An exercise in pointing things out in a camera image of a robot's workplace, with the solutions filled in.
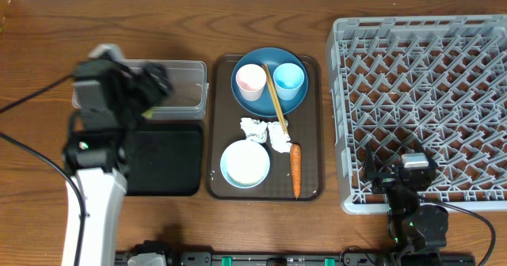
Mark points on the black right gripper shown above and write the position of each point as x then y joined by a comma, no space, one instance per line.
384,180

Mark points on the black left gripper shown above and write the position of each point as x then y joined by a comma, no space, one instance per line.
146,82

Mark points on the orange carrot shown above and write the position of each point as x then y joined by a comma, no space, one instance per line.
296,169

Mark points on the white paper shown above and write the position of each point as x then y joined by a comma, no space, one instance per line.
255,130
280,141

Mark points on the light blue rice bowl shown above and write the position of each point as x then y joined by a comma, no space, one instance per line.
245,164

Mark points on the foil snack wrapper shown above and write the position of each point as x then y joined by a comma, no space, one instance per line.
148,114

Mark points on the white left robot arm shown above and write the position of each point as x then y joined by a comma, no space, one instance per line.
95,160

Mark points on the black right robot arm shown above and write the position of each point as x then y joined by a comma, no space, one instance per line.
416,228

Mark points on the grey dishwasher rack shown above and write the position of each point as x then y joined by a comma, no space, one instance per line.
435,80

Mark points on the clear plastic bin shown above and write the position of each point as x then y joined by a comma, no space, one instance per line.
189,80

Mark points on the black plastic tray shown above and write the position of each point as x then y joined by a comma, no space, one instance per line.
163,159

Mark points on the dark brown serving tray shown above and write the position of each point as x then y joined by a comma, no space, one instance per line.
304,126

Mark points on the pink cup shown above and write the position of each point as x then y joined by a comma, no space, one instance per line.
251,80

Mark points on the light blue cup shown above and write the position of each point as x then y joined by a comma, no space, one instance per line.
288,79

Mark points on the dark blue plate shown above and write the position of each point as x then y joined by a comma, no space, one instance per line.
273,57

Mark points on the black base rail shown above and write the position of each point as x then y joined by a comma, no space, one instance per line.
159,253

